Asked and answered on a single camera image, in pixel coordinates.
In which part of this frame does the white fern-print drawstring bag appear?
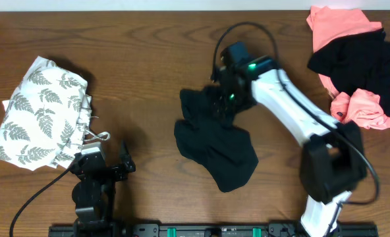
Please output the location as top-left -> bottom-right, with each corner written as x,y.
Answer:
0,57 -> 110,171

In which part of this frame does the coral pink garment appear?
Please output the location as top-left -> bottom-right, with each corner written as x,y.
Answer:
306,6 -> 390,130

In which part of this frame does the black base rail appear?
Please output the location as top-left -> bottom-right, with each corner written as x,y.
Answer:
48,222 -> 379,237

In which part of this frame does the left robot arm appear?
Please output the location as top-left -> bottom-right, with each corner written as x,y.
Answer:
71,142 -> 136,228

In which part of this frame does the black garment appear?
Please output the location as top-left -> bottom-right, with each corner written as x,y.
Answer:
308,29 -> 390,117
174,86 -> 258,192

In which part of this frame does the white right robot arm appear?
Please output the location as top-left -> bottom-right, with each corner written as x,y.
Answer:
173,54 -> 366,236

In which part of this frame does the black garment in pile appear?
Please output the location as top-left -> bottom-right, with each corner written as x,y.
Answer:
308,29 -> 390,117

